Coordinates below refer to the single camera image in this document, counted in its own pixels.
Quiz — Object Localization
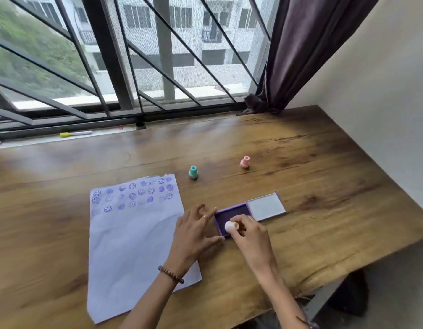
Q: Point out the dark purple curtain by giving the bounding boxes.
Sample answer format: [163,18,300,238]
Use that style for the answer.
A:
[243,0,382,115]

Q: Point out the white stamped paper sheet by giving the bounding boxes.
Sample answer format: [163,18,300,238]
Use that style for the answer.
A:
[87,173,202,325]

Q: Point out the grey metal table frame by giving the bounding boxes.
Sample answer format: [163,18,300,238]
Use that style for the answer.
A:
[299,273,349,322]

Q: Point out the person's left forearm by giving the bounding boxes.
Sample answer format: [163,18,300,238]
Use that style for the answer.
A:
[120,271,183,329]

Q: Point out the person's right forearm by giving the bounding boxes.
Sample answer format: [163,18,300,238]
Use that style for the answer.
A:
[256,267,313,329]

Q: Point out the person's right hand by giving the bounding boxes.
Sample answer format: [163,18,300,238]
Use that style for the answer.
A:
[226,215,279,276]

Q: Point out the green trees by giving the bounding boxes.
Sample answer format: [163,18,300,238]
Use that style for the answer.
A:
[0,0,95,101]

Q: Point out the white apartment building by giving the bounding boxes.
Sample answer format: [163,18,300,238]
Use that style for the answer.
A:
[25,0,272,96]

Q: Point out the person's left hand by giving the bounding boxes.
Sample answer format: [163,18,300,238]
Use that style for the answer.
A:
[164,204,226,279]

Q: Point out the brown beaded bracelet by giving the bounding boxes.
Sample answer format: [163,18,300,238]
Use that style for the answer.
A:
[158,265,185,284]

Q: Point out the black metal window grille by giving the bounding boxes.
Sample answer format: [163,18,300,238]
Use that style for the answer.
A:
[0,0,278,140]

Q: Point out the purple ink pad case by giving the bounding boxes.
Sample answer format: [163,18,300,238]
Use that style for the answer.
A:
[213,191,287,239]

